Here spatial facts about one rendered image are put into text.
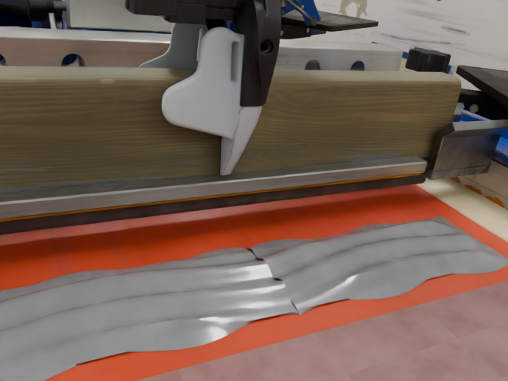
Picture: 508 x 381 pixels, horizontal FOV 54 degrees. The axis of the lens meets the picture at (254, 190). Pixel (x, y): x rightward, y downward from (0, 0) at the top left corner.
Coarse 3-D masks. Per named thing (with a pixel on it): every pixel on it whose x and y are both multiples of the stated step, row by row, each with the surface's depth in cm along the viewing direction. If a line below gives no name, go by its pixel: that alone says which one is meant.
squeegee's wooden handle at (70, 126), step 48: (0, 96) 26; (48, 96) 27; (96, 96) 28; (144, 96) 29; (288, 96) 33; (336, 96) 35; (384, 96) 37; (432, 96) 39; (0, 144) 27; (48, 144) 28; (96, 144) 29; (144, 144) 30; (192, 144) 32; (288, 144) 35; (336, 144) 37; (384, 144) 39; (432, 144) 42; (0, 192) 28
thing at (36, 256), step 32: (96, 224) 33; (128, 224) 34; (160, 224) 34; (192, 224) 35; (224, 224) 35; (0, 256) 29; (32, 256) 29; (64, 256) 30; (96, 256) 30; (128, 256) 30; (160, 256) 31; (192, 256) 31; (0, 288) 26; (288, 320) 27; (160, 352) 24; (192, 352) 24; (224, 352) 24; (256, 352) 24; (288, 352) 25; (320, 352) 25
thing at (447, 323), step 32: (352, 192) 43; (384, 192) 44; (416, 192) 45; (256, 224) 36; (288, 224) 37; (320, 224) 37; (352, 224) 38; (416, 288) 31; (448, 288) 31; (480, 288) 32; (320, 320) 27; (352, 320) 28; (384, 320) 28; (416, 320) 28; (448, 320) 28; (480, 320) 29; (352, 352) 25; (384, 352) 25; (416, 352) 26; (448, 352) 26; (480, 352) 26
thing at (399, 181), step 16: (416, 176) 44; (272, 192) 38; (288, 192) 38; (304, 192) 39; (320, 192) 40; (336, 192) 41; (128, 208) 33; (144, 208) 33; (160, 208) 34; (176, 208) 34; (192, 208) 35; (208, 208) 36; (0, 224) 29; (16, 224) 30; (32, 224) 30; (48, 224) 31; (64, 224) 31; (80, 224) 32
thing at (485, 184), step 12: (492, 168) 45; (504, 168) 43; (456, 180) 48; (468, 180) 47; (480, 180) 46; (492, 180) 45; (504, 180) 44; (480, 192) 46; (492, 192) 45; (504, 192) 44; (504, 204) 44
